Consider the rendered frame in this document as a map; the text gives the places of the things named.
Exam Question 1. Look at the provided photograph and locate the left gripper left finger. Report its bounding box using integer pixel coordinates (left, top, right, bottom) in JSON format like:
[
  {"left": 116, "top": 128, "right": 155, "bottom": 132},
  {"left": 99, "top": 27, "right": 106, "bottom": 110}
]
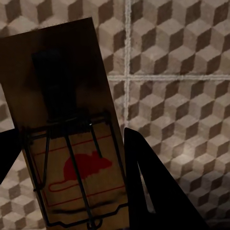
[{"left": 0, "top": 128, "right": 22, "bottom": 185}]

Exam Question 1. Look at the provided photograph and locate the mousetrap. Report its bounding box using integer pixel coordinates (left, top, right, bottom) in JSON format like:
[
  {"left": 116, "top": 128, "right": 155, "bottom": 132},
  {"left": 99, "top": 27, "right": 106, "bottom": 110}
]
[{"left": 0, "top": 17, "right": 129, "bottom": 230}]

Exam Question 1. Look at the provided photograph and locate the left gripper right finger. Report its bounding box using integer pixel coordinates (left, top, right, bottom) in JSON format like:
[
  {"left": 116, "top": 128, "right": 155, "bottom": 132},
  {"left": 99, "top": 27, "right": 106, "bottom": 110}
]
[{"left": 124, "top": 127, "right": 211, "bottom": 230}]

